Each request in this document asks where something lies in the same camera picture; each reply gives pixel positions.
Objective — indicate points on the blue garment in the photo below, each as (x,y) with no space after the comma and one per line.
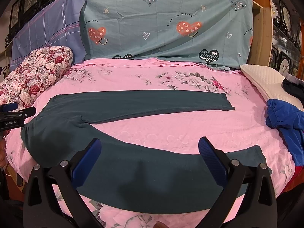
(288,119)

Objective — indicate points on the teal heart-print sheet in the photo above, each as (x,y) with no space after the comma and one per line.
(217,32)

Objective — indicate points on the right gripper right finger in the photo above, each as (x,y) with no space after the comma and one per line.
(258,207)

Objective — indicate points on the pink floral bed sheet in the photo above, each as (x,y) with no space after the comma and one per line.
(233,130)

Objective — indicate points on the red floral rolled quilt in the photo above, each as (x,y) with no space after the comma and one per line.
(41,69)

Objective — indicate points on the black garment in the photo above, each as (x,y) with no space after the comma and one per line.
(293,89)

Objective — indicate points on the dark teal pants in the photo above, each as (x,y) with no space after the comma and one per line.
(127,176)

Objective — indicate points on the purple plaid sheet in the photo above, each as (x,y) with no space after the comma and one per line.
(55,25)

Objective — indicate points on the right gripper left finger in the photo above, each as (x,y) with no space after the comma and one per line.
(52,199)

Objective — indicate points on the dark display shelf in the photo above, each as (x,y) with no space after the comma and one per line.
(286,39)

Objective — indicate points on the red cloth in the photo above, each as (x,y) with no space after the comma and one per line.
(297,179)

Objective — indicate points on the wooden bed frame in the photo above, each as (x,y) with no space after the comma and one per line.
(260,51)

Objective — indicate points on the white textured pillow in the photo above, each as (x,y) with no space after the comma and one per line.
(269,83)

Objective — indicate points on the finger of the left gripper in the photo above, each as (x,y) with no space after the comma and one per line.
(8,107)
(26,113)

